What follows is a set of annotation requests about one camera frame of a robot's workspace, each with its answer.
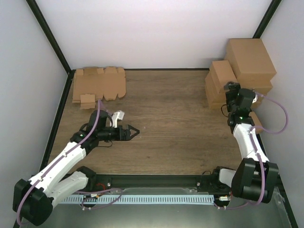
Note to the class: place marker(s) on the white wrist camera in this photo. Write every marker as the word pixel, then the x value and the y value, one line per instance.
pixel 116 116
pixel 255 99

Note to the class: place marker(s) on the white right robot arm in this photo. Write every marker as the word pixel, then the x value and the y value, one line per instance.
pixel 256 176

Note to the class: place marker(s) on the brown cardboard box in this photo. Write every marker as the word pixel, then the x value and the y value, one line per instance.
pixel 221 73

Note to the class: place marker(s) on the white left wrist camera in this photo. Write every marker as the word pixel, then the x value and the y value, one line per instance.
pixel 116 116

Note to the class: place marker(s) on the black frame post left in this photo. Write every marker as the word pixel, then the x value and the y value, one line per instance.
pixel 48 33

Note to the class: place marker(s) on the stack of flat cardboard blanks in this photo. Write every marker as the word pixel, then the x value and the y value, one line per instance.
pixel 105 83

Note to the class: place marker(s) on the light blue slotted cable duct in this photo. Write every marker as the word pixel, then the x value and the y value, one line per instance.
pixel 142 199

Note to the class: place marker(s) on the small single cardboard box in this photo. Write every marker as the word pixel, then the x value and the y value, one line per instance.
pixel 256 122

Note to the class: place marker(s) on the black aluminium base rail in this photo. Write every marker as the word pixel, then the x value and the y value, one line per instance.
pixel 152 181

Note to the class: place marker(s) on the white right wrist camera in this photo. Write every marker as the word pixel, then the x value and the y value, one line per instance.
pixel 255 99

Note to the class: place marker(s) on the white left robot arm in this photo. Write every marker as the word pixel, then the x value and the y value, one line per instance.
pixel 35 199

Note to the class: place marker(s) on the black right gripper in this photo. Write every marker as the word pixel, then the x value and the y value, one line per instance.
pixel 235 86

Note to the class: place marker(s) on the small loose cardboard flap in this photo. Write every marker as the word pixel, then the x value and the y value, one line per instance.
pixel 87 101

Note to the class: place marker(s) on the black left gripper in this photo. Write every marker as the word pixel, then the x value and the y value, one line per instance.
pixel 120 137

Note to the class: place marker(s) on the black frame post right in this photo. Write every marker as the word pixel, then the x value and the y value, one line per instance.
pixel 273 6

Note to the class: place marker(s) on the medium folded cardboard box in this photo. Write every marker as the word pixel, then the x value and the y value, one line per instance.
pixel 215 99

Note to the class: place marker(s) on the black frame post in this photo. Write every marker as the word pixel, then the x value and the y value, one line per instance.
pixel 48 33
pixel 273 6

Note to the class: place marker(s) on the large top cardboard box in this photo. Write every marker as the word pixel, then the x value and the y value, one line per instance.
pixel 249 59

